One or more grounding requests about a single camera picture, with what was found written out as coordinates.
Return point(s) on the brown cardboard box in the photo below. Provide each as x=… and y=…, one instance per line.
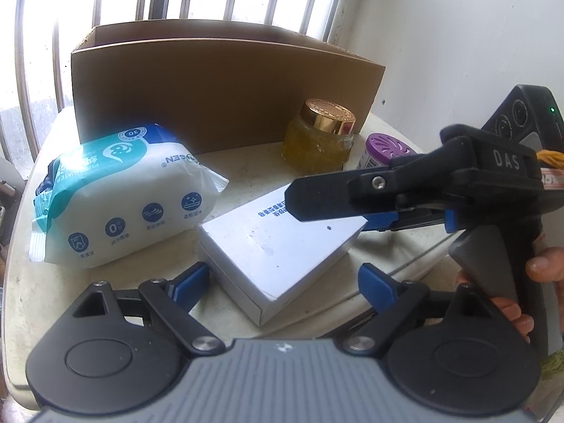
x=220, y=92

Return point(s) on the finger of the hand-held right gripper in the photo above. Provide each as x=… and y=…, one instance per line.
x=321, y=198
x=381, y=222

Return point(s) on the white carton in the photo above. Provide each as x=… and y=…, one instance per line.
x=273, y=264

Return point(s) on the person's right hand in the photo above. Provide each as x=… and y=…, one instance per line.
x=546, y=264

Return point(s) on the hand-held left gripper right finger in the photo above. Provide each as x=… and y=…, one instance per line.
x=374, y=281

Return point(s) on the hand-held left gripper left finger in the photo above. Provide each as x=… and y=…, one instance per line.
x=193, y=281

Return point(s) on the purple lid air freshener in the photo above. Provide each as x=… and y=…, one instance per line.
x=387, y=145

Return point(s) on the white wall pipe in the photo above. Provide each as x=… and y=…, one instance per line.
x=340, y=4

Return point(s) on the teal wet wipes pack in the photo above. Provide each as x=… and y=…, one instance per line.
x=132, y=202

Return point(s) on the glass jar with gold lid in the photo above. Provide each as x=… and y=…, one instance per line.
x=308, y=145

